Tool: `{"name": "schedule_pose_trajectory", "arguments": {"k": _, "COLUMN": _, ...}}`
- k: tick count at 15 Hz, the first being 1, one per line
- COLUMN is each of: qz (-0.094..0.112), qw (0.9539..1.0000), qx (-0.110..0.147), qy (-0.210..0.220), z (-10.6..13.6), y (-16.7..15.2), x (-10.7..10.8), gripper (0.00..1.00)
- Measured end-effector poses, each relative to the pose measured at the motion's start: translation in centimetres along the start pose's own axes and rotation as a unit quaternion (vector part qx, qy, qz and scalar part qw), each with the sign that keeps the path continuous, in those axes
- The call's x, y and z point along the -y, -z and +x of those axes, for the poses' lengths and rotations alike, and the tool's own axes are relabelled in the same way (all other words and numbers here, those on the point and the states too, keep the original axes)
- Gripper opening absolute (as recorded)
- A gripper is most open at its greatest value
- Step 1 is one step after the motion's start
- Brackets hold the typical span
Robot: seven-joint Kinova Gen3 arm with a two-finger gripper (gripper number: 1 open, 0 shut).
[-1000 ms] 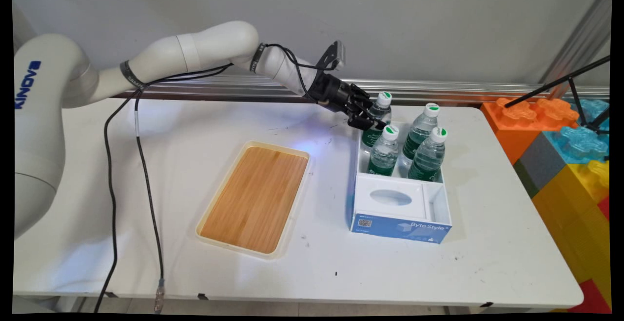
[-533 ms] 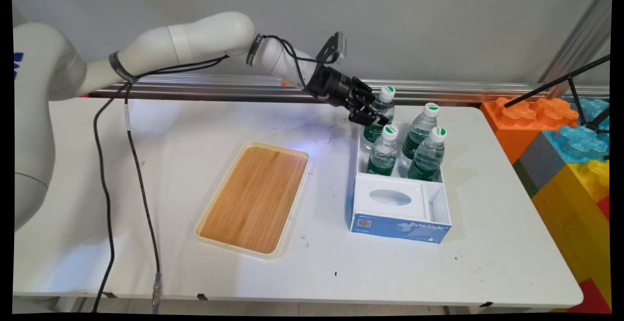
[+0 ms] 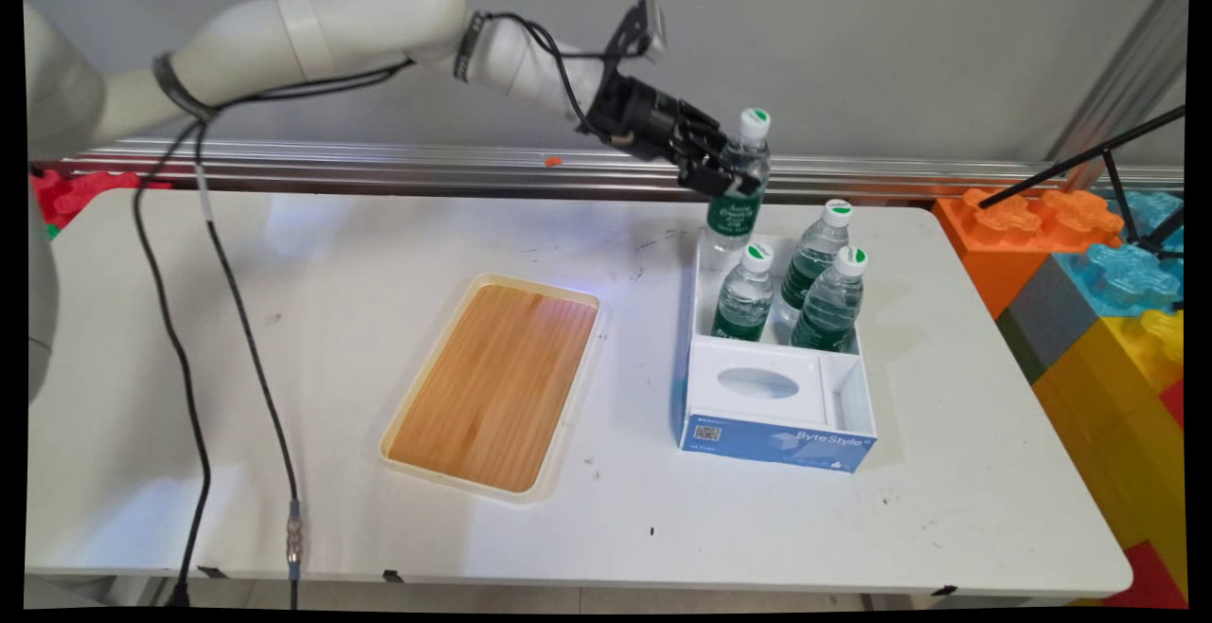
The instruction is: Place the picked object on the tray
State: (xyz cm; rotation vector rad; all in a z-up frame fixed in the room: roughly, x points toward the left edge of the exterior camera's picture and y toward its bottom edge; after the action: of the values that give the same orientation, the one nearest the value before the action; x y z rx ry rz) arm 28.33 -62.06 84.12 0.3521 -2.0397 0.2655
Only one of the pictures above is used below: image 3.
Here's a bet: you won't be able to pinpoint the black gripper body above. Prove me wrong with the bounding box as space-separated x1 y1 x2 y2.
581 72 704 166

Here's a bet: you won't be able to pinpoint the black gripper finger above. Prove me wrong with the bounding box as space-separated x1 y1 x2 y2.
677 148 761 200
678 100 736 152

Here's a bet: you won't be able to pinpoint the green label water bottle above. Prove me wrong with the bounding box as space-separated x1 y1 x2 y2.
790 245 871 354
711 242 778 343
700 107 774 271
777 199 856 323

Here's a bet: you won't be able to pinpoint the white and blue cardboard box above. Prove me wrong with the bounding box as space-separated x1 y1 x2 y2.
676 225 881 475

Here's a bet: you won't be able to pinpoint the orange foam block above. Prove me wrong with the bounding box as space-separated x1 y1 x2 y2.
932 188 1126 321

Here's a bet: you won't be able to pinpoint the cream tray with wooden base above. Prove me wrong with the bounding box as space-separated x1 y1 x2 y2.
379 273 605 504

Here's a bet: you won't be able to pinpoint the grey foam block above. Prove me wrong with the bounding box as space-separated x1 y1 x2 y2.
995 254 1101 386

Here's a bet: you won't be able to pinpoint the black tripod stand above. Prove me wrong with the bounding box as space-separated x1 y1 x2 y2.
979 106 1187 261

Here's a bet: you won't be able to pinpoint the light blue foam block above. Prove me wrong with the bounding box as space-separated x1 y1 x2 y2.
1051 191 1186 321

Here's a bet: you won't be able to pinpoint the giant colourful toy bricks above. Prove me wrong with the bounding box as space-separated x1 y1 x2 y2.
1031 311 1189 597

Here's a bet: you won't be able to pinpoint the red foam floor block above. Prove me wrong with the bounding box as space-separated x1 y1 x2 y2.
1101 542 1189 610

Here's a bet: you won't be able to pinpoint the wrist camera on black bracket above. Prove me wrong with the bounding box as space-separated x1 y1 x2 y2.
606 0 669 67

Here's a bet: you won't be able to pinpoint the aluminium rail along wall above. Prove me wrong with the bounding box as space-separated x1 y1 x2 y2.
43 133 1186 200

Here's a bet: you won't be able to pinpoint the aluminium frame post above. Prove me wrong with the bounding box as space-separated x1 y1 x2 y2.
1045 0 1190 169

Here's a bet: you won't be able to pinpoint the black cable with metal connector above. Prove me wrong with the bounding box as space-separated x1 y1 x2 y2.
192 11 628 611

